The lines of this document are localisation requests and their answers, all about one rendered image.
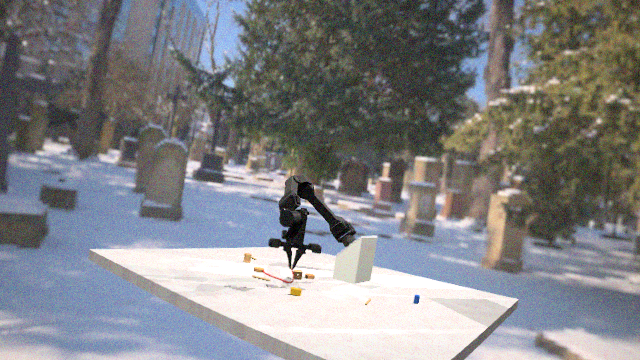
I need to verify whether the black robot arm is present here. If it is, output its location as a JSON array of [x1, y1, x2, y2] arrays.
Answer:
[[279, 175, 357, 248]]

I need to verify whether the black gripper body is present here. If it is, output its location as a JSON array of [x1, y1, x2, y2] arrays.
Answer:
[[268, 227, 322, 254]]

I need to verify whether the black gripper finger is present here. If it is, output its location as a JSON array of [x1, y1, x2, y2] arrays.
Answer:
[[292, 250, 306, 269], [282, 248, 292, 269]]

